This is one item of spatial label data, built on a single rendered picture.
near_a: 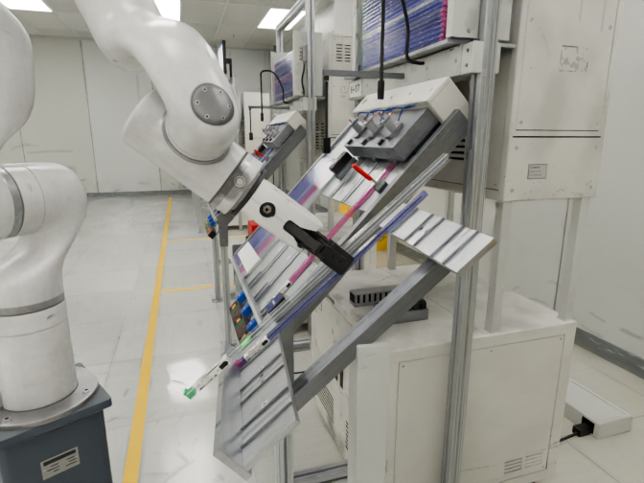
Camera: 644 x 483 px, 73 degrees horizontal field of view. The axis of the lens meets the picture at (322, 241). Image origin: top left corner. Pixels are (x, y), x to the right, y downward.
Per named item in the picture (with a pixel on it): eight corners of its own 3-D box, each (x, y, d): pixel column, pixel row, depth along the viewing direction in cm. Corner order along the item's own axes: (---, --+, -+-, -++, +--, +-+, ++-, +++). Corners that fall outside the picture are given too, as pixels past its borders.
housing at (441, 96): (460, 142, 109) (426, 100, 104) (378, 141, 155) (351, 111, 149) (480, 118, 110) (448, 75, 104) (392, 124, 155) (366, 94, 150)
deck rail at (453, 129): (282, 347, 104) (263, 333, 102) (280, 343, 106) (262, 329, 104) (473, 126, 107) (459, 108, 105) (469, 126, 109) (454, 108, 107)
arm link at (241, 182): (248, 152, 52) (268, 168, 53) (246, 150, 61) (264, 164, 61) (207, 208, 53) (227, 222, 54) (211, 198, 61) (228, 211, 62)
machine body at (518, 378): (378, 543, 128) (384, 352, 114) (310, 407, 193) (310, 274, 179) (553, 491, 147) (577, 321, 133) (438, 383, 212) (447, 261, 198)
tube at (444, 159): (190, 401, 62) (184, 396, 62) (191, 395, 64) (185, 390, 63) (451, 159, 61) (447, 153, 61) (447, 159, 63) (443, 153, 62)
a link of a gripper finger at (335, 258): (322, 235, 57) (360, 263, 59) (317, 230, 60) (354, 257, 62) (308, 254, 57) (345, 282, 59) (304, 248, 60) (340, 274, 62)
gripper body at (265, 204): (261, 167, 52) (332, 221, 56) (256, 162, 62) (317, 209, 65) (223, 216, 53) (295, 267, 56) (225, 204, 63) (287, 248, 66)
